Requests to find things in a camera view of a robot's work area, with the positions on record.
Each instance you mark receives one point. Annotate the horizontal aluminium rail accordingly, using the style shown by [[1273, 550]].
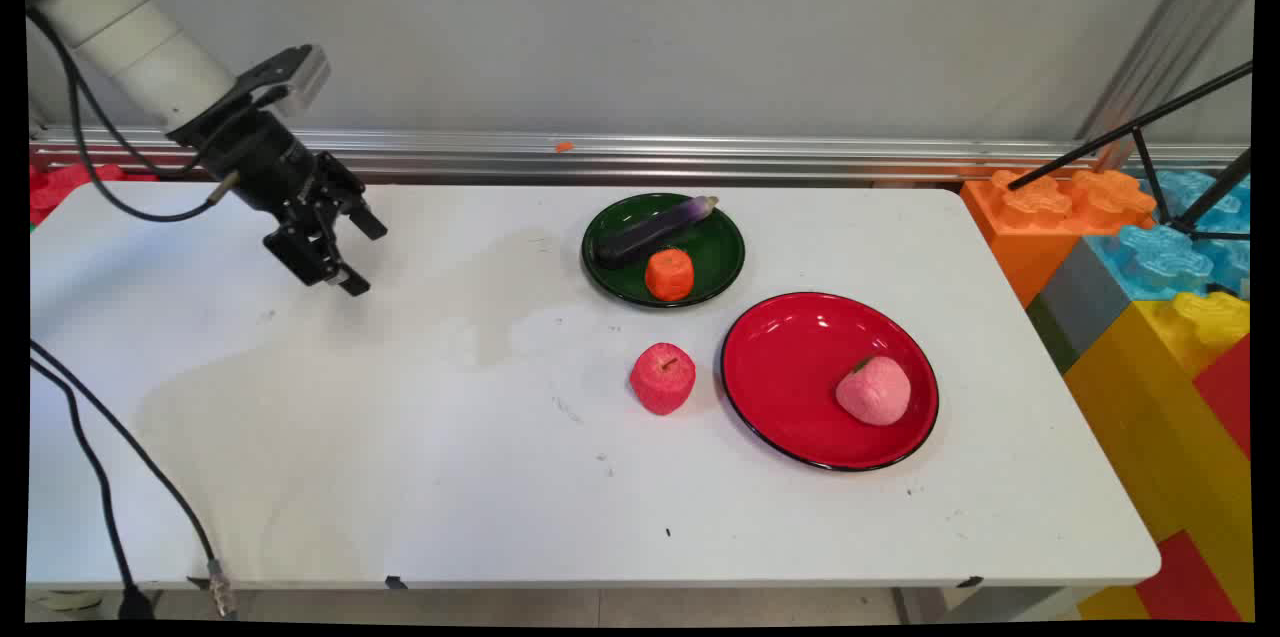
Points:
[[700, 157]]

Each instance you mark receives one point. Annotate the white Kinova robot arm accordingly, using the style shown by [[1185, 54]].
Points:
[[130, 42]]

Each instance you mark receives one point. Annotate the blue giant building block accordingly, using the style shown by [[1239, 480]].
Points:
[[1160, 252]]

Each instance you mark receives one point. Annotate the red toy apple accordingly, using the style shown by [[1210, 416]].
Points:
[[662, 378]]

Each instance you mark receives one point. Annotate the orange toy fruit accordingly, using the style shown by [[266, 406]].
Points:
[[669, 274]]

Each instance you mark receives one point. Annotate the red giant building block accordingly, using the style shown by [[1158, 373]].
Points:
[[1190, 582], [1228, 397]]

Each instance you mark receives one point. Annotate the dark green plate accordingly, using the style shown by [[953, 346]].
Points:
[[715, 252]]

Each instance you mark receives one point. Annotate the grey table leg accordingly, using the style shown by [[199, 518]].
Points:
[[1000, 604]]

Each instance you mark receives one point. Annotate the black tripod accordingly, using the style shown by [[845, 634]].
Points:
[[1150, 122]]

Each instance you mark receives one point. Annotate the slanted aluminium post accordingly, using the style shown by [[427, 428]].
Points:
[[1170, 47]]

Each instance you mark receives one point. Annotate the purple toy eggplant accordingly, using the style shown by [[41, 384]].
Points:
[[650, 232]]

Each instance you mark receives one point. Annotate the yellow giant building block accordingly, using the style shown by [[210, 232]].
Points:
[[1160, 417]]

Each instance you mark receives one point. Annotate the dark green giant building block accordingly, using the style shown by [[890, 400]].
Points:
[[1050, 332]]

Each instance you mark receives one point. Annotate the orange giant building block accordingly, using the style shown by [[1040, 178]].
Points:
[[1040, 217]]

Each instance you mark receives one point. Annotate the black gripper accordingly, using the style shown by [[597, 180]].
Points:
[[260, 162]]

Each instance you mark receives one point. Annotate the pink toy peach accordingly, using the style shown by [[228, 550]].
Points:
[[873, 390]]

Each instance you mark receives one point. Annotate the grey giant building block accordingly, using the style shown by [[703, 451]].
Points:
[[1085, 302]]

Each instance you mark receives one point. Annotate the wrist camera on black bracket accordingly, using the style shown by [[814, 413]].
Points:
[[290, 75]]

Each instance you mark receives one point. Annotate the red plate with black rim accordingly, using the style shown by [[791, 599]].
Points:
[[790, 377]]

